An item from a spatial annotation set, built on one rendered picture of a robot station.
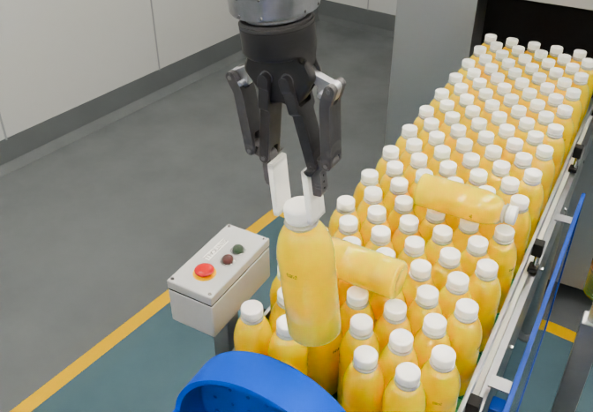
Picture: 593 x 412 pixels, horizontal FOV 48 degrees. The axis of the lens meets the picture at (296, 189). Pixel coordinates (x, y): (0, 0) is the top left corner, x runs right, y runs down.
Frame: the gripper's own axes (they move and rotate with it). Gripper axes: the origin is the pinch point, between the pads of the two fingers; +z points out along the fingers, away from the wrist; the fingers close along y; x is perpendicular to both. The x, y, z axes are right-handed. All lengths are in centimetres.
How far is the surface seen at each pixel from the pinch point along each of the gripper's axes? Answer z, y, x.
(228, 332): 54, -34, 19
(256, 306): 37.5, -21.3, 14.1
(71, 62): 85, -272, 180
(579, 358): 51, 28, 39
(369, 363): 39.9, 1.0, 12.9
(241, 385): 25.4, -5.5, -9.4
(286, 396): 26.3, 0.1, -7.7
